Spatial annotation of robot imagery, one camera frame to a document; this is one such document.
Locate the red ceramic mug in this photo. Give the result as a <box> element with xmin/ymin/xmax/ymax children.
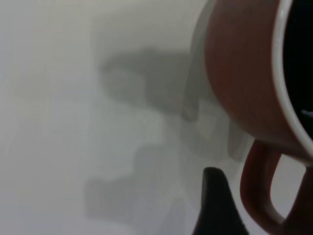
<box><xmin>204</xmin><ymin>0</ymin><xmax>313</xmax><ymax>235</ymax></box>

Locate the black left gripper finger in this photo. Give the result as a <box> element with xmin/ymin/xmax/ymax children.
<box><xmin>193</xmin><ymin>167</ymin><xmax>248</xmax><ymax>235</ymax></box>

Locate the dark coffee liquid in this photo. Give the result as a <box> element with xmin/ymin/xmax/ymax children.
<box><xmin>282</xmin><ymin>0</ymin><xmax>313</xmax><ymax>145</ymax></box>

